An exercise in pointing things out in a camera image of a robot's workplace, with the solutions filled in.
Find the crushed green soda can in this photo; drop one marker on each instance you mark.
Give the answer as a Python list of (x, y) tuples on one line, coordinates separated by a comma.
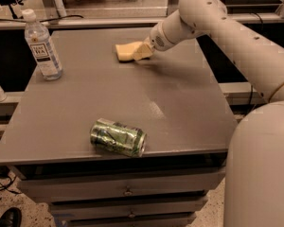
[(118, 138)]

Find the black shoe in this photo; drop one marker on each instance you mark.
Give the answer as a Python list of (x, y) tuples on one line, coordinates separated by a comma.
[(11, 218)]

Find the top drawer knob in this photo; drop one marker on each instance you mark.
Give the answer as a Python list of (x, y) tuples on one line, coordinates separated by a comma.
[(128, 192)]

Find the clear plastic water bottle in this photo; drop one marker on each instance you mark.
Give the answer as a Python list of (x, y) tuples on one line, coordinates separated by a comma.
[(41, 45)]

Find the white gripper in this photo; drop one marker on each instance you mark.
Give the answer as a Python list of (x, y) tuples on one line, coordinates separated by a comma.
[(157, 40)]

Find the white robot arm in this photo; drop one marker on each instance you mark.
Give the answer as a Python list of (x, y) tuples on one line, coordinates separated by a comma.
[(254, 180)]

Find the yellow sponge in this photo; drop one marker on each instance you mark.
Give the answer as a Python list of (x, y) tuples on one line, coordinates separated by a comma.
[(125, 51)]

